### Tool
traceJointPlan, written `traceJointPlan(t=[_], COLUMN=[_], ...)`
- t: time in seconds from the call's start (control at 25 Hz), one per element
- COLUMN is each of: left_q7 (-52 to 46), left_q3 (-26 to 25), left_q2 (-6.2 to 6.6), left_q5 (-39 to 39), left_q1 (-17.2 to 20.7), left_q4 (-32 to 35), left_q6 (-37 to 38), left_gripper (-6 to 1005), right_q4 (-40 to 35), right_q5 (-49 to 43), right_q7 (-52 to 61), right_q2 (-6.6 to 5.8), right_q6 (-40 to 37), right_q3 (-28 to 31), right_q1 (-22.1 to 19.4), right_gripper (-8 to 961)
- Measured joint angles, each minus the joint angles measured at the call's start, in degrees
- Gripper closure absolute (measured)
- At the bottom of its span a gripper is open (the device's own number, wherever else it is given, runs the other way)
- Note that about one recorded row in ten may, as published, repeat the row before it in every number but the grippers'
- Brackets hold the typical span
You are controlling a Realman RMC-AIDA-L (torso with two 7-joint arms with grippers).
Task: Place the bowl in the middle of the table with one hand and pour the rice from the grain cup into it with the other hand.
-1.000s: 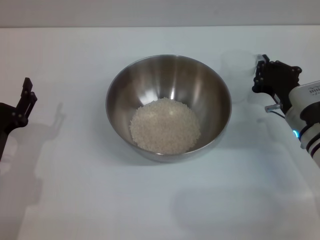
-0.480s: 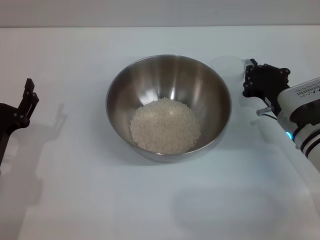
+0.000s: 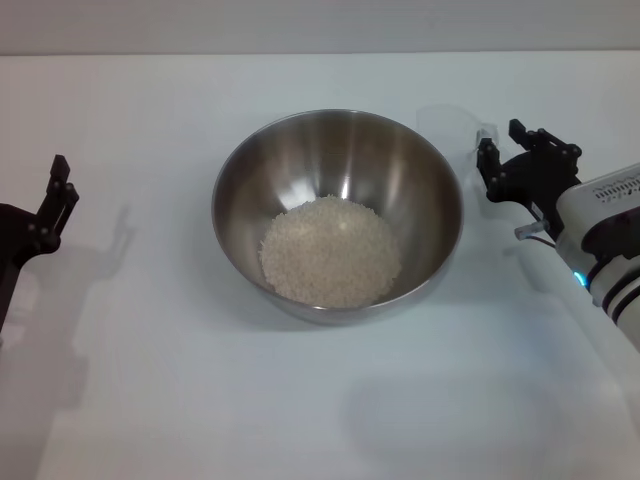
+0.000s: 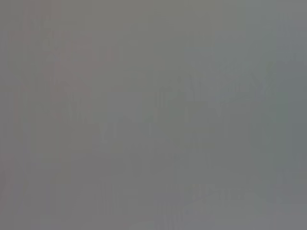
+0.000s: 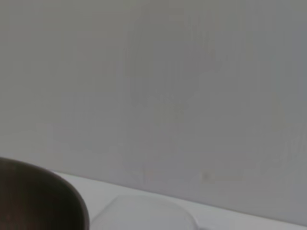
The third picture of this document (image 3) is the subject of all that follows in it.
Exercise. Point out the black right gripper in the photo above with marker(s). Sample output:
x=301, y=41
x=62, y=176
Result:
x=535, y=175

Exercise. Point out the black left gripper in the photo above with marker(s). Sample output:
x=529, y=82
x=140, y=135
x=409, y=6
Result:
x=12, y=235

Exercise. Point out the clear plastic measuring cup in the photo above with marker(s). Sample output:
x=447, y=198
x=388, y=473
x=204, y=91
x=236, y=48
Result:
x=450, y=125

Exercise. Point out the stainless steel mixing bowl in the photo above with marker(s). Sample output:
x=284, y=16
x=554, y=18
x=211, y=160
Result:
x=250, y=200

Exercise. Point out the white rice grains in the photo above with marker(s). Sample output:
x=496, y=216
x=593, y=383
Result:
x=330, y=255

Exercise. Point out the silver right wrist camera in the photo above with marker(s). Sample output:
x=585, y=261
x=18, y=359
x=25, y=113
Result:
x=600, y=200

